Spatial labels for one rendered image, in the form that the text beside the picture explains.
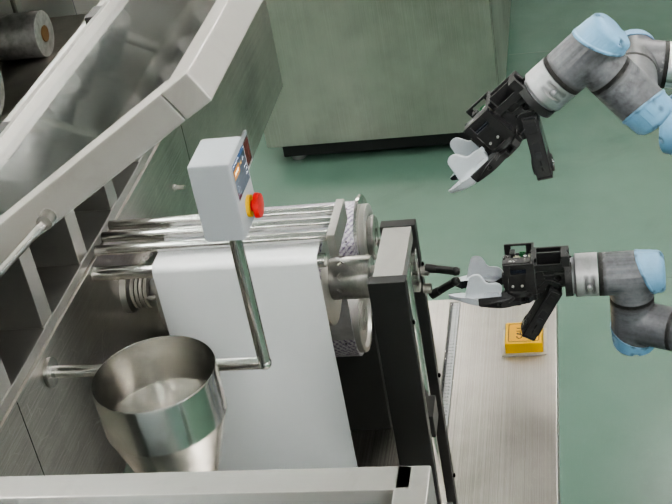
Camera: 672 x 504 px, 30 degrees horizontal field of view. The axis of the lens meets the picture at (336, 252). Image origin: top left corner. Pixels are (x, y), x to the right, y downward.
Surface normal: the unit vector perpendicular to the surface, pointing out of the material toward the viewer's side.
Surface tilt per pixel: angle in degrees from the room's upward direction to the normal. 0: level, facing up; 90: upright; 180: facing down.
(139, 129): 90
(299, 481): 0
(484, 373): 0
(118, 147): 90
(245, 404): 90
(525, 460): 0
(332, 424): 90
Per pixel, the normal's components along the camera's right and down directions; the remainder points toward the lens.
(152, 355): 0.20, 0.48
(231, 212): -0.15, 0.54
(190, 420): 0.55, 0.36
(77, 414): 0.98, -0.06
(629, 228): -0.16, -0.84
